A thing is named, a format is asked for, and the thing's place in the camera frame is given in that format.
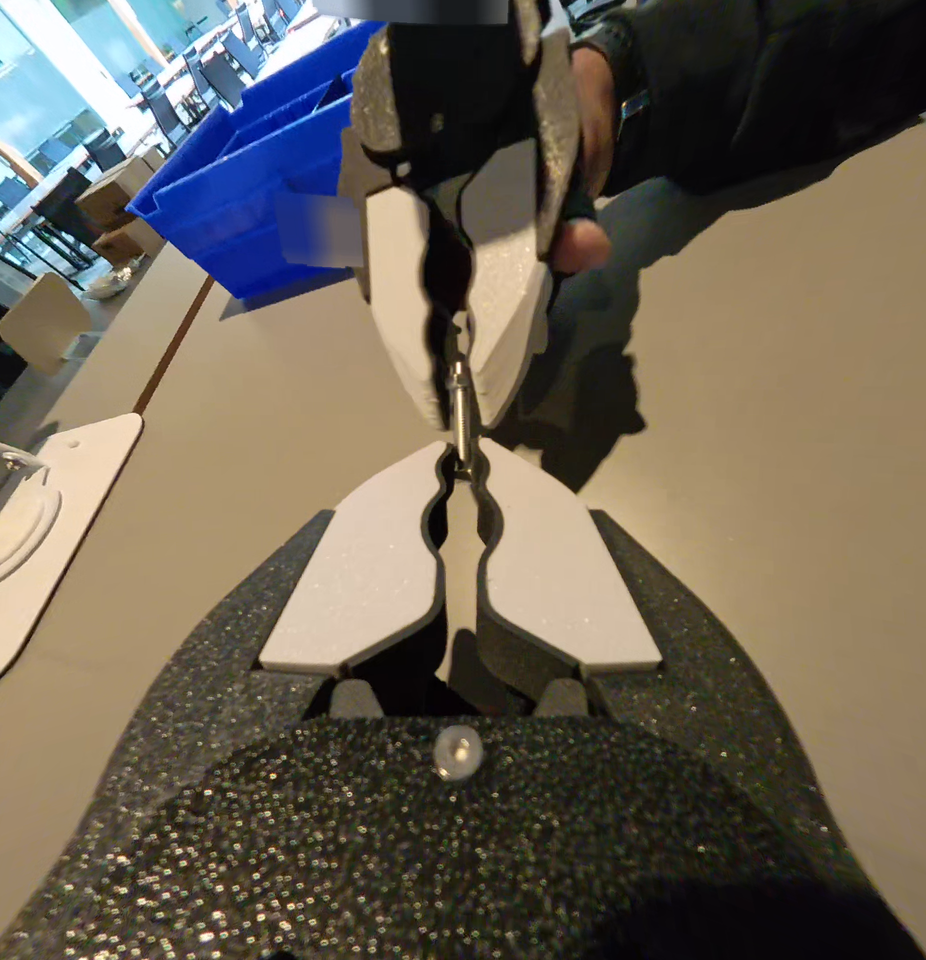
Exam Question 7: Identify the group of black chairs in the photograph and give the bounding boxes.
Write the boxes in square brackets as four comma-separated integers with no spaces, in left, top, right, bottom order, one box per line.
[0,0,307,271]

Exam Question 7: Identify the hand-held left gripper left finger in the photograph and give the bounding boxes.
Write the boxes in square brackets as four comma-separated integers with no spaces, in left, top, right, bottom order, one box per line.
[259,440,453,717]

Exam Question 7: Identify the person's right forearm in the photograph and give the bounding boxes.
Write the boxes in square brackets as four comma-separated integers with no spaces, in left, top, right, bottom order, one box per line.
[605,0,926,198]

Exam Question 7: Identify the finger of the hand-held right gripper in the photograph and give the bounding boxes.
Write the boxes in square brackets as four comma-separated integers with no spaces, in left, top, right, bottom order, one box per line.
[361,186,453,432]
[461,141,556,432]

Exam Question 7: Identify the blue plastic bin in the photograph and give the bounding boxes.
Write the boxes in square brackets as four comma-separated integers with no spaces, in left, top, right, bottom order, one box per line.
[125,96,376,301]
[240,21,389,115]

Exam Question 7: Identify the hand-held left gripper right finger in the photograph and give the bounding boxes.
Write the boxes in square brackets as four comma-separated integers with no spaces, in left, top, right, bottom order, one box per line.
[474,437,665,717]

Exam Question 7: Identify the brown cardboard box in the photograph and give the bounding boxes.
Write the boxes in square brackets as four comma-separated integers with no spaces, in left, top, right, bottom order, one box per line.
[91,219,169,268]
[76,156,162,231]

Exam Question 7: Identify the rows of long tables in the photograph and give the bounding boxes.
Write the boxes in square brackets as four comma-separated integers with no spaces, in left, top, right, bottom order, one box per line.
[0,0,359,250]

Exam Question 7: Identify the white base board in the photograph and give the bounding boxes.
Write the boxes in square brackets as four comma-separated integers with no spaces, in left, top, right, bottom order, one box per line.
[0,412,146,688]

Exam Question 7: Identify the silver bolt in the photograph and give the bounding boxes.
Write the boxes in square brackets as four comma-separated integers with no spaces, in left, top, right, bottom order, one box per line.
[449,373,484,483]

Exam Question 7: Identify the person's right hand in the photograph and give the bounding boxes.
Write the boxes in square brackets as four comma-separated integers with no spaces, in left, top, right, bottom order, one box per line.
[547,41,623,276]

